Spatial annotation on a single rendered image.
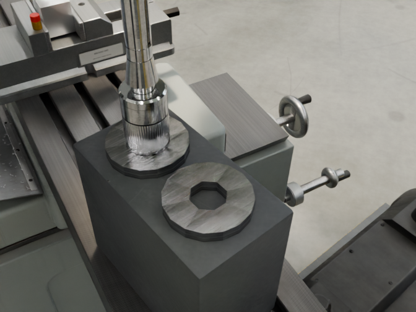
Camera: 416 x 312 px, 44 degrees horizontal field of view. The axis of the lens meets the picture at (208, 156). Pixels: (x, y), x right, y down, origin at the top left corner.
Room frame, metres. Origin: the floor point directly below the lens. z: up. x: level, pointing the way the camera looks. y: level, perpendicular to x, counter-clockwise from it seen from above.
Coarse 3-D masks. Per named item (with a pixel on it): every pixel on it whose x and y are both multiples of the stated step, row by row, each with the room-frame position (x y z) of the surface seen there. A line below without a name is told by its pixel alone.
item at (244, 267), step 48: (96, 144) 0.40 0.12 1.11; (192, 144) 0.40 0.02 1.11; (96, 192) 0.37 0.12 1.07; (144, 192) 0.33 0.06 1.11; (192, 192) 0.33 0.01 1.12; (240, 192) 0.32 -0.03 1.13; (96, 240) 0.40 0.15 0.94; (144, 240) 0.30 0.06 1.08; (192, 240) 0.28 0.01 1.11; (240, 240) 0.28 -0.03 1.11; (144, 288) 0.31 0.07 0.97; (192, 288) 0.24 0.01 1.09; (240, 288) 0.27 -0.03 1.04
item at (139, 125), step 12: (156, 108) 0.38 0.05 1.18; (132, 120) 0.37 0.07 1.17; (144, 120) 0.37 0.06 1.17; (156, 120) 0.38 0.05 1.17; (168, 120) 0.39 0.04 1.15; (132, 132) 0.37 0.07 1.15; (144, 132) 0.37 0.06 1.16; (156, 132) 0.37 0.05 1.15; (168, 132) 0.39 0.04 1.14; (132, 144) 0.37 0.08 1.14; (144, 144) 0.37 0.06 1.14; (156, 144) 0.37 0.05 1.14
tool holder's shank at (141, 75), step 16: (128, 0) 0.38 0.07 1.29; (144, 0) 0.39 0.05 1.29; (128, 16) 0.38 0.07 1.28; (144, 16) 0.39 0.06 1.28; (128, 32) 0.38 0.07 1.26; (144, 32) 0.39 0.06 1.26; (128, 48) 0.39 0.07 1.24; (144, 48) 0.38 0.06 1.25; (128, 64) 0.39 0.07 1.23; (144, 64) 0.38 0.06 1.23; (128, 80) 0.38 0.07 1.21; (144, 80) 0.38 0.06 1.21
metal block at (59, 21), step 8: (32, 0) 0.83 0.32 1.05; (40, 0) 0.81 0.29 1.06; (48, 0) 0.81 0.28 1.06; (56, 0) 0.81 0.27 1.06; (64, 0) 0.81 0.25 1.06; (40, 8) 0.78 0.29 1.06; (48, 8) 0.79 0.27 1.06; (56, 8) 0.80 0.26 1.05; (64, 8) 0.80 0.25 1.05; (40, 16) 0.80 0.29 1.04; (48, 16) 0.79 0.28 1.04; (56, 16) 0.80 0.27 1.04; (64, 16) 0.80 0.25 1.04; (72, 16) 0.81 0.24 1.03; (48, 24) 0.79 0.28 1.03; (56, 24) 0.79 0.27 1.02; (64, 24) 0.80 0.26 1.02; (72, 24) 0.81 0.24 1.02; (56, 32) 0.79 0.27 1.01; (64, 32) 0.80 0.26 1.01
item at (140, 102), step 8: (160, 80) 0.41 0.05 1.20; (120, 88) 0.39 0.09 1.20; (128, 88) 0.39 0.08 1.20; (160, 88) 0.39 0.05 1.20; (120, 96) 0.38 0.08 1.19; (128, 96) 0.38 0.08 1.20; (136, 96) 0.38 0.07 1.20; (144, 96) 0.38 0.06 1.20; (152, 96) 0.38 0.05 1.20; (160, 96) 0.38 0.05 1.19; (128, 104) 0.37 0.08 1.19; (136, 104) 0.37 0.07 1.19; (144, 104) 0.37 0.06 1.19; (152, 104) 0.37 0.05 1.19; (160, 104) 0.38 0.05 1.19
